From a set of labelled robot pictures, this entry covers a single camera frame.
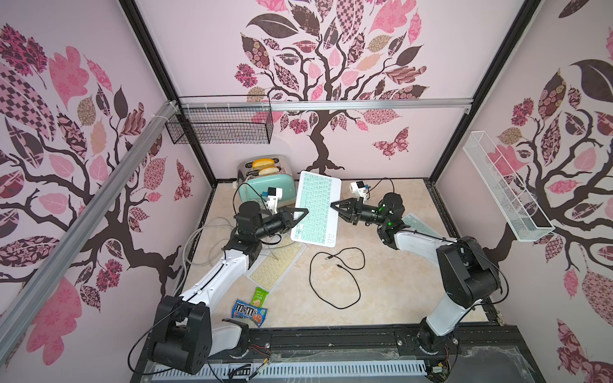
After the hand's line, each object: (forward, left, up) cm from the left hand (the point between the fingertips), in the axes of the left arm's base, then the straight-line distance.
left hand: (307, 216), depth 74 cm
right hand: (+3, -7, -1) cm, 8 cm away
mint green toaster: (+29, +23, -9) cm, 38 cm away
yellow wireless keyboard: (-3, +13, -26) cm, 29 cm away
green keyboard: (+14, -49, -26) cm, 57 cm away
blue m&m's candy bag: (-21, +23, -25) cm, 40 cm away
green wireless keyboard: (-2, -4, -2) cm, 5 cm away
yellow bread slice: (+33, +20, -6) cm, 39 cm away
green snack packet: (-17, +18, -26) cm, 36 cm away
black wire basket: (+81, +50, -14) cm, 96 cm away
